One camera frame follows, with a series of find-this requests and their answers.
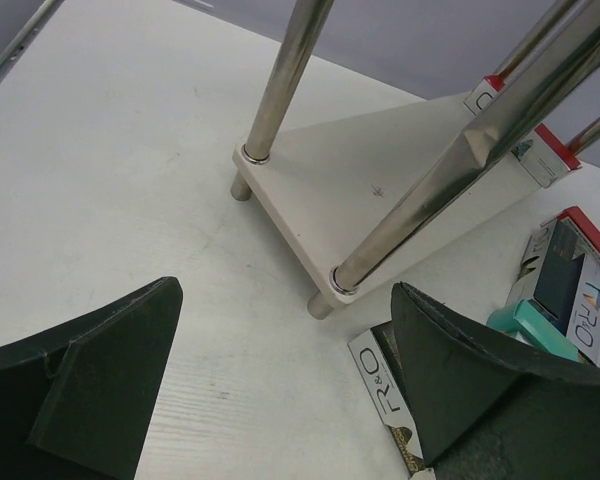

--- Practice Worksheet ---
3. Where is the teal toothpaste box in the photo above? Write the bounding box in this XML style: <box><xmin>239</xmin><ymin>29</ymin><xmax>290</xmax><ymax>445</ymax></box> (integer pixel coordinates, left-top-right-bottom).
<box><xmin>486</xmin><ymin>299</ymin><xmax>579</xmax><ymax>362</ymax></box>

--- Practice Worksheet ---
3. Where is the red silver toothpaste box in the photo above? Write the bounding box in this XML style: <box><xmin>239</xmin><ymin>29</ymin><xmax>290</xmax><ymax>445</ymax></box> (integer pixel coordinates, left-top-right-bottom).
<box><xmin>512</xmin><ymin>124</ymin><xmax>581</xmax><ymax>188</ymax></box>

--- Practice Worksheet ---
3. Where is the black toothpaste box left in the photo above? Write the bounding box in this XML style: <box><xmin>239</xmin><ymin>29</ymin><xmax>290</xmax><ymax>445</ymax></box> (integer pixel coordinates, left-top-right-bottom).
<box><xmin>348</xmin><ymin>322</ymin><xmax>436</xmax><ymax>479</ymax></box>

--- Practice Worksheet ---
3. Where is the white two-tier shelf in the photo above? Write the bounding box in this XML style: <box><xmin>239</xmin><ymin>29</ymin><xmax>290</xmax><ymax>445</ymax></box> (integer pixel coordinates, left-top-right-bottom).
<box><xmin>231</xmin><ymin>1</ymin><xmax>600</xmax><ymax>320</ymax></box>

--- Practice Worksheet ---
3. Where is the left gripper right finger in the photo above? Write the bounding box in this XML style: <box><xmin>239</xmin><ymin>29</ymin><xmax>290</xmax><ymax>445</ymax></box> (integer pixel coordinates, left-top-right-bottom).
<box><xmin>391</xmin><ymin>283</ymin><xmax>600</xmax><ymax>479</ymax></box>

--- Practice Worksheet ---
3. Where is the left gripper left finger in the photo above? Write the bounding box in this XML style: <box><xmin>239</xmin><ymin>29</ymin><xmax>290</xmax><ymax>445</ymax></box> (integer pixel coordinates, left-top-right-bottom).
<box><xmin>0</xmin><ymin>277</ymin><xmax>182</xmax><ymax>479</ymax></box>

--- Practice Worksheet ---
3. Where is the black box under R&O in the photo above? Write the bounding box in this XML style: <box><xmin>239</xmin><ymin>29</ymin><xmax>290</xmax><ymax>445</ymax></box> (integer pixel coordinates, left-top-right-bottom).
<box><xmin>532</xmin><ymin>221</ymin><xmax>583</xmax><ymax>335</ymax></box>

